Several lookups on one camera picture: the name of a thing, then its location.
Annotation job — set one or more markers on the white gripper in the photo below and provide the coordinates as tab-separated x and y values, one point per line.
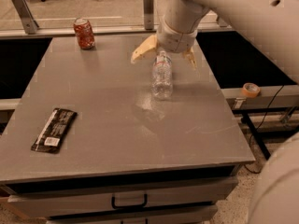
176	40

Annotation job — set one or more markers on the clear plastic water bottle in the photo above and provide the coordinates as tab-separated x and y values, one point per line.
162	81

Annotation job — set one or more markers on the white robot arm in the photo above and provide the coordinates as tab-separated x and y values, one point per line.
271	26

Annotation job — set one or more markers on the black rxbar chocolate wrapper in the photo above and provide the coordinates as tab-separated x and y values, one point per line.
52	135

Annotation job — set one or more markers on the red soda can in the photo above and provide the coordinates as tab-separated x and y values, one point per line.
84	33

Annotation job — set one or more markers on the roll of orange tape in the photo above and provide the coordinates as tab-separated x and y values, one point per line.
251	90

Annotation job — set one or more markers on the black metal table leg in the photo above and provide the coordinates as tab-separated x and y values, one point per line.
254	132

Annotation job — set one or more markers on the grey cabinet lower drawer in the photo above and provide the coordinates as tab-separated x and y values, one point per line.
180	215

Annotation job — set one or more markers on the grey cabinet drawer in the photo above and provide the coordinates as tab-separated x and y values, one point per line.
85	201
180	215

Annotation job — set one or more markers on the grey cabinet upper drawer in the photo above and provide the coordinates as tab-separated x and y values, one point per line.
85	201

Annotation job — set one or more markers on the right metal railing bracket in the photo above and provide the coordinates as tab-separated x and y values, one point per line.
221	22

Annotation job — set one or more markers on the metal railing bracket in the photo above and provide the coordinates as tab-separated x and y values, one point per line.
148	8
28	22
221	22

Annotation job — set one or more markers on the middle metal railing bracket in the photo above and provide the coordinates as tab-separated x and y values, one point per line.
148	8

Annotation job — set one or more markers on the left metal railing bracket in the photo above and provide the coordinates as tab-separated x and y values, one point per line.
28	22

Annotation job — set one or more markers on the black drawer handle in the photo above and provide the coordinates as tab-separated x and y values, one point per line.
129	201

